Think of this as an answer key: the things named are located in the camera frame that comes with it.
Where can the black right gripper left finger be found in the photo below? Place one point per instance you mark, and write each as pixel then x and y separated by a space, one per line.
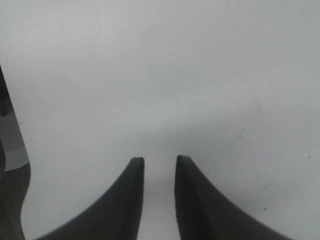
pixel 115 215

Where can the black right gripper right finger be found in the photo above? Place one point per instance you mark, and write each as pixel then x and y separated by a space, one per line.
pixel 204 213

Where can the white microwave oven body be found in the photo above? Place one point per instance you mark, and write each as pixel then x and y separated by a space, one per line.
pixel 15 169

